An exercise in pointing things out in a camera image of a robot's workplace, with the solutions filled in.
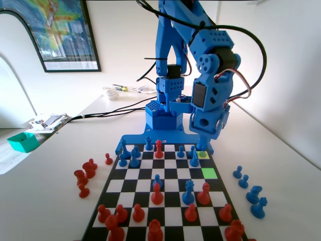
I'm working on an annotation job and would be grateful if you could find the blue chess knight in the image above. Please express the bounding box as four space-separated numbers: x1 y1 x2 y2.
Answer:
245 185 263 205

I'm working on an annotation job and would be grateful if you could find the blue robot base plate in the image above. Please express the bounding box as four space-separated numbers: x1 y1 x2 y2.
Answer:
115 124 215 155

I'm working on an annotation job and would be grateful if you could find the red white servo wire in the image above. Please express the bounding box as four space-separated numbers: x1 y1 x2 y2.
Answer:
214 67 253 107

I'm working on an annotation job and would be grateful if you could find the black framed map poster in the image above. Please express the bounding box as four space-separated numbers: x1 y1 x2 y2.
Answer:
0 0 102 73

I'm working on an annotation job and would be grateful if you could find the pile of papers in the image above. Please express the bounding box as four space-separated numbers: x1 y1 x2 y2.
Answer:
28 112 73 134

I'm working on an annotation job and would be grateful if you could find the blue chess queen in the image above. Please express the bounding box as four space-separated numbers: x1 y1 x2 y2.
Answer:
182 180 196 205

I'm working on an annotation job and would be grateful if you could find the green plastic box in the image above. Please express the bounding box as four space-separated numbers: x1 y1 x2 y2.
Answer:
7 132 41 154

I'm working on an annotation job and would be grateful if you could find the white arched panel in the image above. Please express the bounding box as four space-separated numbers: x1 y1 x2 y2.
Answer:
0 9 48 129

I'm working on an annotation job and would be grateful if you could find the thin black cable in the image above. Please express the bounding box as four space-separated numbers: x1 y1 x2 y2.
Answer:
136 62 158 85

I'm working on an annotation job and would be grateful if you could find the black white chessboard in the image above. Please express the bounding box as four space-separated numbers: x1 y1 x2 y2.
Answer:
81 143 249 241

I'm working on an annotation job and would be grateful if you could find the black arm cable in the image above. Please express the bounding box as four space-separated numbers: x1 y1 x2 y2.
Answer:
136 0 267 101

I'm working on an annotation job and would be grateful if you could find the red chess rook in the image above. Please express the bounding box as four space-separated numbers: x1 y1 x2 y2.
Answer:
224 219 245 241
104 214 125 241

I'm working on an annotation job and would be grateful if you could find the yellow handled screwdriver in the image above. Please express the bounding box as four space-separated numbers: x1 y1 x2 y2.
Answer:
111 83 131 93

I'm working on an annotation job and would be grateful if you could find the black cable bundle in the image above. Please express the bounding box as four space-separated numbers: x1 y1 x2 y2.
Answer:
58 96 158 126

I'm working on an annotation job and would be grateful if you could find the white crumpled bundle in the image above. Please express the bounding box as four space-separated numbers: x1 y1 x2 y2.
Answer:
102 86 120 101

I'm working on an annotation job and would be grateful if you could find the white paper package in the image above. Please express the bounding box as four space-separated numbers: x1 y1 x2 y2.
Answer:
129 85 157 94

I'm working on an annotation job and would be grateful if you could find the red chess queen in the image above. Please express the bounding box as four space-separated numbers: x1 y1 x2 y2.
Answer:
147 219 164 241

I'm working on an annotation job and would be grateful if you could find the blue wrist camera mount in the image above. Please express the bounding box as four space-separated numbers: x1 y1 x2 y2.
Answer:
170 96 194 113

